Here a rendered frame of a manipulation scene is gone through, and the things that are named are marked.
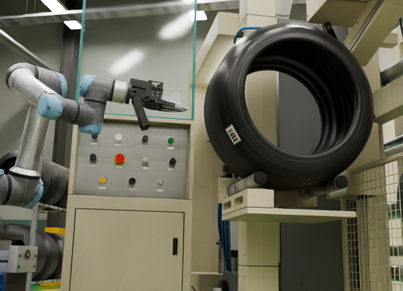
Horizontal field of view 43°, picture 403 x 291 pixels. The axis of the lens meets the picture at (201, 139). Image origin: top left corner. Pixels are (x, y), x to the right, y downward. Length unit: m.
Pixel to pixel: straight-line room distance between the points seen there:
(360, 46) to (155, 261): 1.23
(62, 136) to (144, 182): 9.76
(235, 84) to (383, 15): 0.65
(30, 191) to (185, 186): 0.71
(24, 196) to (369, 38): 1.45
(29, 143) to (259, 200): 0.91
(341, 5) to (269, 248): 1.00
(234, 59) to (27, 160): 0.87
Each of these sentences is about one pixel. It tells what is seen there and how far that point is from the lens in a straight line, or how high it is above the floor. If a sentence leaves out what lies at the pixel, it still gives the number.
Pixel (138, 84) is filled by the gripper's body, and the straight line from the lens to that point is 1.77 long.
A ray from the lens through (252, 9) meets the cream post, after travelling 2.28.
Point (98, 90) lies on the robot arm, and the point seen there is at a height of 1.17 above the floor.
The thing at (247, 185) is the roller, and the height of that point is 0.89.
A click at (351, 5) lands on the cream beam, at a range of 2.20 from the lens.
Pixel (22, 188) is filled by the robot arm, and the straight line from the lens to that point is 2.07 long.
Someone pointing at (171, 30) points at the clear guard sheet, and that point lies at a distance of 2.58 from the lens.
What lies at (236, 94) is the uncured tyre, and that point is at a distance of 1.70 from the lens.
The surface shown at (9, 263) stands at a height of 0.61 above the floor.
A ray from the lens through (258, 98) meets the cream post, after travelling 2.14.
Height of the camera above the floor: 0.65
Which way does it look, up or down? 13 degrees up
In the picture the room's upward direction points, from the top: 1 degrees clockwise
